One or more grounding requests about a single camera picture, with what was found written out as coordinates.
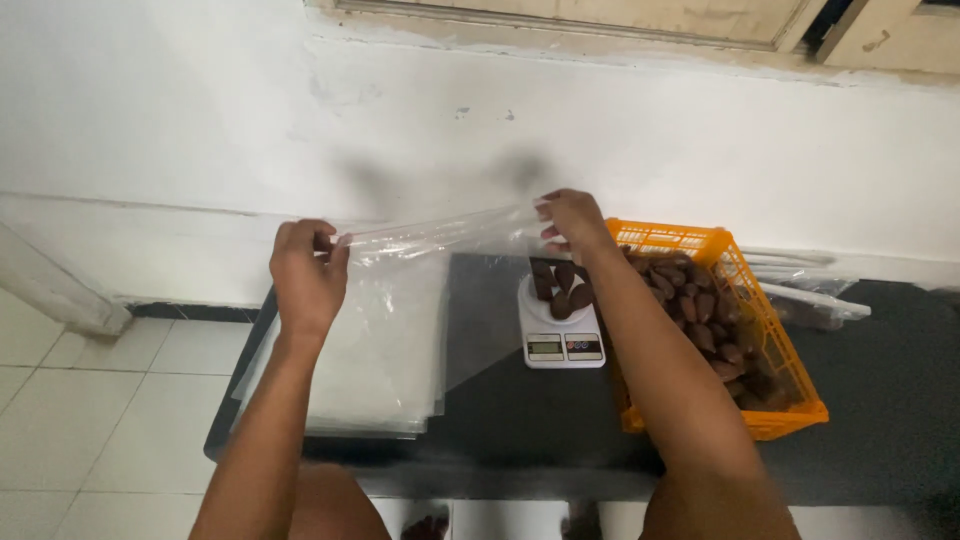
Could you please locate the pile of brown snake fruits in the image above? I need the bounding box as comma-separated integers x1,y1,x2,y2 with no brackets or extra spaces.
624,251,796,412

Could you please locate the stack of clear plastic bags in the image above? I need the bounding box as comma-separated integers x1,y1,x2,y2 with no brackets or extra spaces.
231,253,453,441

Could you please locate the bundle of clear plastic wrappers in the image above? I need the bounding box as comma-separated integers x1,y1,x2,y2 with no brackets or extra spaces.
738,249,873,333

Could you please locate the person's leg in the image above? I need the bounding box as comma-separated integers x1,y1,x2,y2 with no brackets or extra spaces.
639,472,802,540
288,461,393,540

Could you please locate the person's right leg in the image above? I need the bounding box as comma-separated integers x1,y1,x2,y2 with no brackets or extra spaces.
639,472,802,540

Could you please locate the person's left hand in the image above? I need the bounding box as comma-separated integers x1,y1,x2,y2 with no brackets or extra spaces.
269,219,354,336

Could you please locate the beige wooden window frame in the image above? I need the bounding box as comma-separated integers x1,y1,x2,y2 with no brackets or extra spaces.
303,0,960,85

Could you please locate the white digital kitchen scale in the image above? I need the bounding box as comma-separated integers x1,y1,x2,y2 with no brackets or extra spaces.
516,271,607,370

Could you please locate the person's left leg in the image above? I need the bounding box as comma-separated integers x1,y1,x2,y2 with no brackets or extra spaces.
288,461,393,540

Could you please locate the person's right foot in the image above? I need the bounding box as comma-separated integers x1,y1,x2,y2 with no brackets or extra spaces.
561,501,603,540

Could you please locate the person's right hand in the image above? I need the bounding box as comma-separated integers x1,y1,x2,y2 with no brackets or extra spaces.
534,188,621,264

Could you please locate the person's left foot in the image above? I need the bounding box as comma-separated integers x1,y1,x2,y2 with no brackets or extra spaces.
399,506,451,540

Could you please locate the clear plastic bag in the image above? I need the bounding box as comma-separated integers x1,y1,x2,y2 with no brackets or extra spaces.
330,201,573,393

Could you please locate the orange plastic crate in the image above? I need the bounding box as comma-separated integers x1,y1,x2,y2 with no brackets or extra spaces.
604,216,831,442

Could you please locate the person's foot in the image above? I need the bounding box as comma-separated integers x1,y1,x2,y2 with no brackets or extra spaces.
561,501,603,540
399,506,451,540

